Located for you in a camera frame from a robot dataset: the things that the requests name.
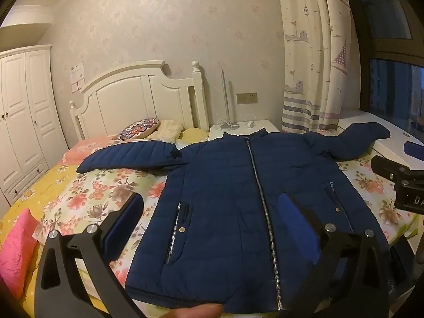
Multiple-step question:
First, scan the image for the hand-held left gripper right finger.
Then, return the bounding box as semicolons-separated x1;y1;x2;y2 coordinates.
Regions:
278;194;393;318

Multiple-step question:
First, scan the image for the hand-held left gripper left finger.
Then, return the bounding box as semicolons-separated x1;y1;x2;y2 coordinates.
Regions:
35;192;146;318

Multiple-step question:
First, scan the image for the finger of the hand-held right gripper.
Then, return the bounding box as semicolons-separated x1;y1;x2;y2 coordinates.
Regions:
403;141;424;158
370;155;411;190

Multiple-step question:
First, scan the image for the navy puffer jacket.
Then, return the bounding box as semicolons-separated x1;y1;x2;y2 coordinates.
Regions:
77;122;392;306

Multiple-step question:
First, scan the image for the person's left hand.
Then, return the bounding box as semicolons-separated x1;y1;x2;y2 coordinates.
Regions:
163;304;223;318

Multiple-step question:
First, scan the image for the white desk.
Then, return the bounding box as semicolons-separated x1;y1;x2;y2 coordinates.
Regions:
336;109;424;170

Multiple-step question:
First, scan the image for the floral quilt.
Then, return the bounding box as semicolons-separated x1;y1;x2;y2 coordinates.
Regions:
33;154;419;305

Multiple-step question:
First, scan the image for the dark window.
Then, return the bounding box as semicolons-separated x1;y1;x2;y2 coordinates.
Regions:
341;0;424;130

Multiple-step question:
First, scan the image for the pink floral pillow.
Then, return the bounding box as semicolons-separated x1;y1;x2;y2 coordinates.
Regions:
64;135;130;164

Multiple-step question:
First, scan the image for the round patterned cushion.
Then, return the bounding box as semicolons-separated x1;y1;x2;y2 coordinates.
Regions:
117;117;161;140

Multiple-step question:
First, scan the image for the yellow bed sheet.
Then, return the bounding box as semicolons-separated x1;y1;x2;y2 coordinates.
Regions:
0;162;110;318

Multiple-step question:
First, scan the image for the pale floral pillow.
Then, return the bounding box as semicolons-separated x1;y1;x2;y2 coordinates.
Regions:
152;119;185;140

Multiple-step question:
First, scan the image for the white nightstand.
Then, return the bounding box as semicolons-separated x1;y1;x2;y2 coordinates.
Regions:
208;119;282;142

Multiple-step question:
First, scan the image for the yellow pillow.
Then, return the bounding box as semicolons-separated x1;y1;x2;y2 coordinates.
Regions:
178;127;209;144

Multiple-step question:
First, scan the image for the pink folded blanket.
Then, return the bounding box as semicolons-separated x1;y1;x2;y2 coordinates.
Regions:
0;209;39;293

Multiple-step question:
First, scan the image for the white wooden headboard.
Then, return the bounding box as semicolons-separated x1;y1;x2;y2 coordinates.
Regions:
69;60;210;141

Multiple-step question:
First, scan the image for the sailboat print curtain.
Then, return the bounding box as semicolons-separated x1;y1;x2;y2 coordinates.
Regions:
275;0;362;134

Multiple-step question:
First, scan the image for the white stick lamp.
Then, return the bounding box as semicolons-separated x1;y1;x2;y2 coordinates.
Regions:
217;70;240;132

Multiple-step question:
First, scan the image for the white wardrobe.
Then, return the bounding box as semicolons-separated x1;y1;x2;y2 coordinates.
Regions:
0;44;69;206

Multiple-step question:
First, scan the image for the wall paper sheet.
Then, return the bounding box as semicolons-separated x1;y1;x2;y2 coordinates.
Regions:
69;62;85;82

